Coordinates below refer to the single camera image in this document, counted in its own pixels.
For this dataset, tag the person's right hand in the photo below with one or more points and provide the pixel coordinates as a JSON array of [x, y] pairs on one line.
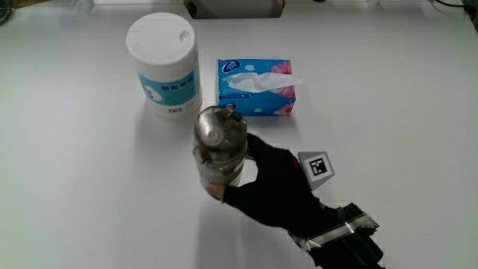
[[278, 187]]

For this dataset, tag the clear bottle with steel lid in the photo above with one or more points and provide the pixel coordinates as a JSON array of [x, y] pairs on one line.
[[220, 145]]

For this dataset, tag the blue floral tissue pack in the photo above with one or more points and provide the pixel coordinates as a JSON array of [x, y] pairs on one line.
[[255, 86]]

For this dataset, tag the white wet wipes canister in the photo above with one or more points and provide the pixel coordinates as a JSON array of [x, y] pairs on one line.
[[165, 63]]

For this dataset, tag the grey box with round hole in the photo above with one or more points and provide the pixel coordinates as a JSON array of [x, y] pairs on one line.
[[235, 9]]

